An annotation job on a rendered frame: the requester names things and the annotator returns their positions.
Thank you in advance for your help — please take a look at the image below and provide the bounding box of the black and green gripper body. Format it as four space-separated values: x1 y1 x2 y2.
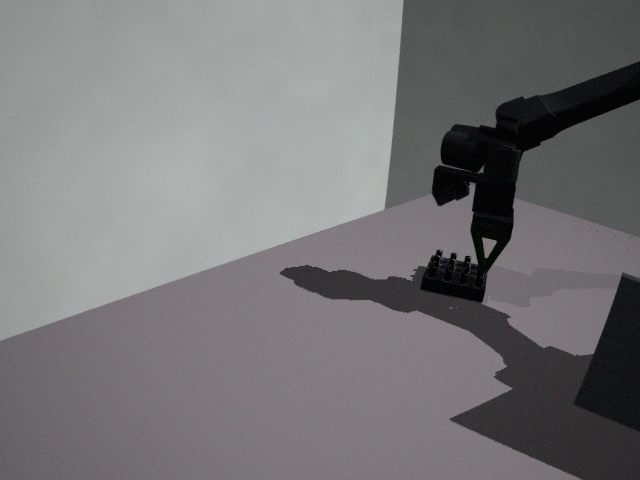
471 180 516 237

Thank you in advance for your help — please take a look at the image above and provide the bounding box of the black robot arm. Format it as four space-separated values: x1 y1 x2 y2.
432 61 640 216

